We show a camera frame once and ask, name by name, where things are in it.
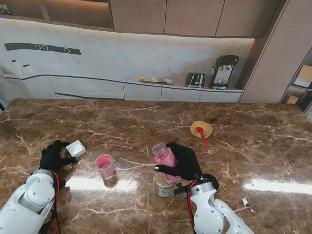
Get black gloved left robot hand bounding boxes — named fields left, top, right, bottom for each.
left=39, top=140, right=80, bottom=173

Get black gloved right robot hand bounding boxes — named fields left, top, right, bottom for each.
left=153, top=142, right=202, bottom=181

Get clear airtight container white lid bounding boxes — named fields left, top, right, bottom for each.
left=151, top=143, right=183, bottom=183

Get white square container lid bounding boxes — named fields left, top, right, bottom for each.
left=65, top=139, right=87, bottom=157

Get red plastic scoop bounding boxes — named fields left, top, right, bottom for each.
left=196, top=126, right=208, bottom=148

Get black round jar lid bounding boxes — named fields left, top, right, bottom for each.
left=203, top=173, right=220, bottom=193

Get clear grain jar with label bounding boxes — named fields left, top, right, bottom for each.
left=153, top=172, right=178, bottom=197

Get yellow plastic bowl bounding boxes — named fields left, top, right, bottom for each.
left=190, top=120, right=213, bottom=139

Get pink plastic measuring cup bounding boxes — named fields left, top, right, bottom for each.
left=95, top=154, right=115, bottom=180

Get white counter with drawers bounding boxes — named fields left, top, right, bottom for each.
left=0, top=72, right=244, bottom=103

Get black silver toaster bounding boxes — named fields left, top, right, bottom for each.
left=184, top=72, right=206, bottom=88

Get dark serving board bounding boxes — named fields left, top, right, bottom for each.
left=142, top=80, right=174, bottom=86

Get tall white bottle black cap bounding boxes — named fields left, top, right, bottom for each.
left=11, top=59, right=22, bottom=76

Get black espresso machine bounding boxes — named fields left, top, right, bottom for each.
left=208, top=54, right=239, bottom=90

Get orange printed box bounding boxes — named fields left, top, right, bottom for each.
left=285, top=94, right=299, bottom=105

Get brown tall cabinet panel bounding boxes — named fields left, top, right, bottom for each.
left=238, top=0, right=312, bottom=104

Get beige cardboard box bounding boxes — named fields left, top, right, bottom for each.
left=293, top=65, right=312, bottom=88

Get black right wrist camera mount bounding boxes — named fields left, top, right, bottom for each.
left=173, top=182, right=191, bottom=196

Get red black left arm cables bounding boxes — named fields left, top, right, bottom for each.
left=42, top=172, right=63, bottom=234

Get red black arm cables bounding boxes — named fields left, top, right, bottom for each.
left=42, top=172, right=63, bottom=234
left=187, top=179, right=199, bottom=232

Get red black right arm cables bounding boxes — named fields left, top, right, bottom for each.
left=187, top=179, right=199, bottom=232

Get black wall panel with rings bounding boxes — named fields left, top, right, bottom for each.
left=4, top=42, right=81, bottom=56

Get brown wooden wall cabinets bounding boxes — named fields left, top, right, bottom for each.
left=0, top=0, right=288, bottom=39

